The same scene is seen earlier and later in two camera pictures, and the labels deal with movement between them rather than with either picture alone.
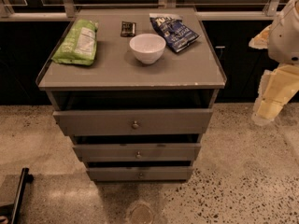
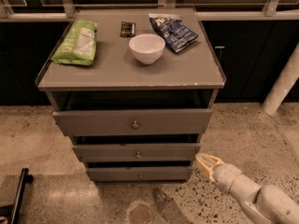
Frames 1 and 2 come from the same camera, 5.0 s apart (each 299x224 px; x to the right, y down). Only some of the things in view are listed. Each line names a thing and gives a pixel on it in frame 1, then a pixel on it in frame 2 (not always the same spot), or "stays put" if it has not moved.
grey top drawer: (133, 121) stays put
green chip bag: (79, 43) stays put
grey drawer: (137, 152) stays put
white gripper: (284, 41) → (226, 175)
